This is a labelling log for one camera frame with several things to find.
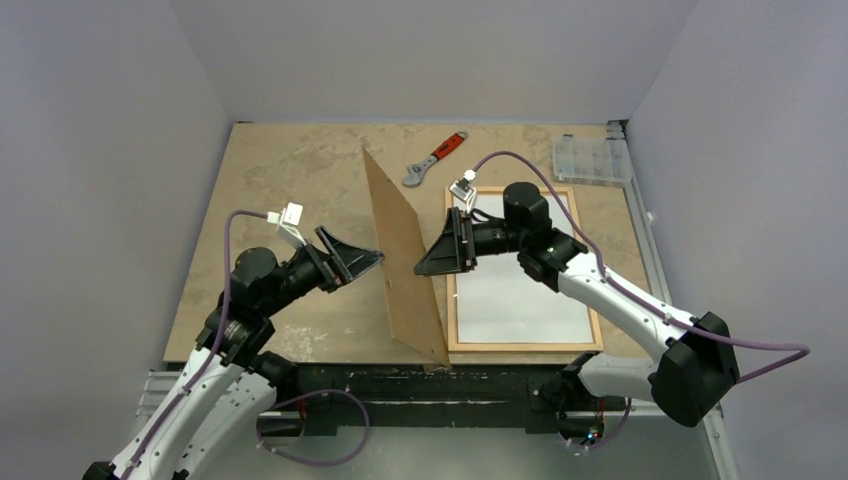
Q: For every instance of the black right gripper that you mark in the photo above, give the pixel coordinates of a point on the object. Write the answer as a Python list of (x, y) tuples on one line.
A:
[(462, 238)]

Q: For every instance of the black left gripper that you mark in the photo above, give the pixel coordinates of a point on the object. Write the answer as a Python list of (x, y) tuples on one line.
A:
[(349, 258)]

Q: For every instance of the brown backing board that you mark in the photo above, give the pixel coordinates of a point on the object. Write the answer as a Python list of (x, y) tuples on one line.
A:
[(414, 316)]

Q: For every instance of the building photo print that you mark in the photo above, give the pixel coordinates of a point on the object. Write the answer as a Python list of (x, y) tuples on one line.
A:
[(523, 291)]

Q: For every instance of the light wooden picture frame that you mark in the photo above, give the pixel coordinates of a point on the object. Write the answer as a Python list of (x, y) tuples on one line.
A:
[(530, 346)]

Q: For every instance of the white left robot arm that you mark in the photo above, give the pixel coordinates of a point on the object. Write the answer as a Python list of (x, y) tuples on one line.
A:
[(229, 378)]

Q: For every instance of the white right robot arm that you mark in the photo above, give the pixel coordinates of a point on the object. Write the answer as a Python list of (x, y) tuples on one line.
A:
[(692, 363)]

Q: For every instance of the clear plastic organizer box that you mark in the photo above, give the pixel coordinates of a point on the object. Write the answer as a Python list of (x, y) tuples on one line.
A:
[(592, 159)]

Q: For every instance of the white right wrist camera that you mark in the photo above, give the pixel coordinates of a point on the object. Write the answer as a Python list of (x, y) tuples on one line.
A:
[(463, 190)]

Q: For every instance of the grey adjustable wrench red handle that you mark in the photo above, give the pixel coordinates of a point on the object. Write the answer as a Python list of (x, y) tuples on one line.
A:
[(417, 171)]

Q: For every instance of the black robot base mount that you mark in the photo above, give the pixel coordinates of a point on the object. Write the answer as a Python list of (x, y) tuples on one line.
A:
[(538, 399)]

